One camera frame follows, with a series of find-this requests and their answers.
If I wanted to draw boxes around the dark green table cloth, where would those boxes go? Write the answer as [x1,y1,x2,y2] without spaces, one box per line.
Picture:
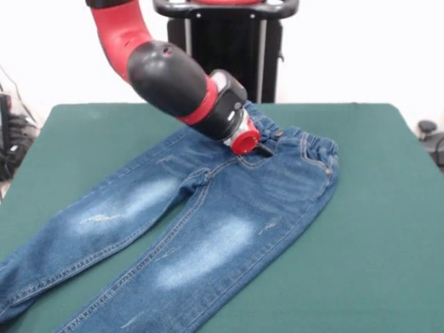
[0,102,444,333]

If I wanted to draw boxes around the dark grey chair base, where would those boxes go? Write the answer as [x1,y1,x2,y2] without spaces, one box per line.
[420,133,444,164]

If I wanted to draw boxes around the black round knob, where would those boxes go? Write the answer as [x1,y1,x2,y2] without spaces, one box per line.
[418,119,438,135]

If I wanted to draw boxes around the blue denim jeans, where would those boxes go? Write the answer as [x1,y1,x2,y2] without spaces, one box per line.
[0,100,340,333]

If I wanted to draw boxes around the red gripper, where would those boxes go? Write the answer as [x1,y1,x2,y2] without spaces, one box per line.
[223,110,273,157]

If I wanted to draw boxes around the black cable tangle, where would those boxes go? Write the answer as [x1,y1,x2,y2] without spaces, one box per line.
[0,64,39,181]

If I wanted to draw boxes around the black robot pedestal with handle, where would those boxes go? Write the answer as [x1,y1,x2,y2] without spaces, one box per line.
[152,0,300,104]

